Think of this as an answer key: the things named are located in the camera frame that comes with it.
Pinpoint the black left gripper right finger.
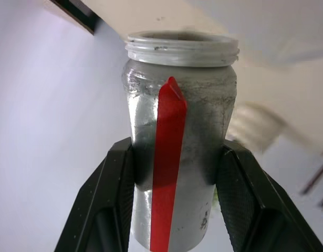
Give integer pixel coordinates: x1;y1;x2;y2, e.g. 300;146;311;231
215;143;323;252

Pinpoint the silver red can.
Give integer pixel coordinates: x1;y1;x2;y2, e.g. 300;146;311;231
121;29;241;252

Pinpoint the white ribbed plant pot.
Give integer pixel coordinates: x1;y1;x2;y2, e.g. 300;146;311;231
229;101;286;153

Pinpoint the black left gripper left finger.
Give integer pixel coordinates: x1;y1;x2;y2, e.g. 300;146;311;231
54;137;136;252

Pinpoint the black furniture piece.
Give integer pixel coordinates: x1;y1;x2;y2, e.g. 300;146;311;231
51;0;107;35

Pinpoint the brown wooden peg rack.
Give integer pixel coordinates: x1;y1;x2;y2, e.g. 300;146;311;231
299;145;323;208

